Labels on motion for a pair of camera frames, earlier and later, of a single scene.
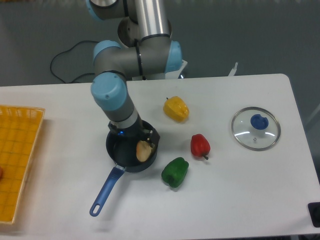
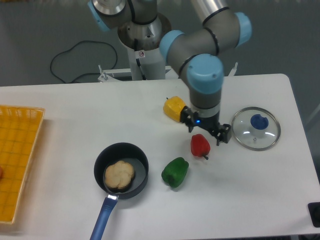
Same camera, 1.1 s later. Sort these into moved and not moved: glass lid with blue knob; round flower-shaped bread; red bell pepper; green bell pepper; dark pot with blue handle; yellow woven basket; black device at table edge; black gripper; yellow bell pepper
Moved: round flower-shaped bread; dark pot with blue handle; black gripper
Not moved: black device at table edge; yellow woven basket; glass lid with blue knob; yellow bell pepper; red bell pepper; green bell pepper
